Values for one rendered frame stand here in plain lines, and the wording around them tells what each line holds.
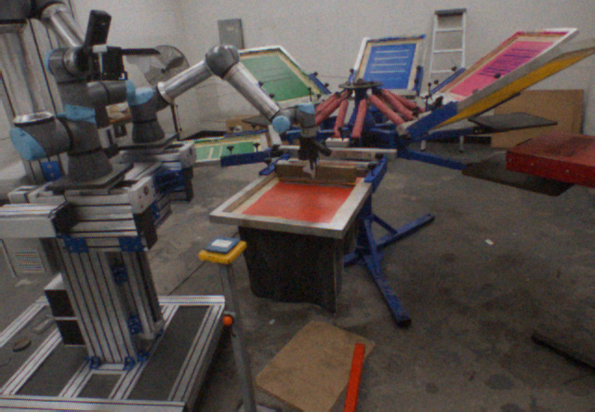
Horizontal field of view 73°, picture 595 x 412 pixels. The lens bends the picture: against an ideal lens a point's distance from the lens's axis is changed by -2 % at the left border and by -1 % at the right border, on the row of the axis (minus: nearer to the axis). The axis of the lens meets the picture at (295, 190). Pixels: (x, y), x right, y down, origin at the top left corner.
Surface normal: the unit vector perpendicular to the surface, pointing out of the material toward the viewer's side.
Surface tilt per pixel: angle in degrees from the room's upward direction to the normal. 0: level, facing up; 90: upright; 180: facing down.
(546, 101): 83
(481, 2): 90
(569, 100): 83
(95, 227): 90
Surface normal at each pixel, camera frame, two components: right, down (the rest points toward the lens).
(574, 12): -0.39, 0.37
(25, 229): -0.10, 0.37
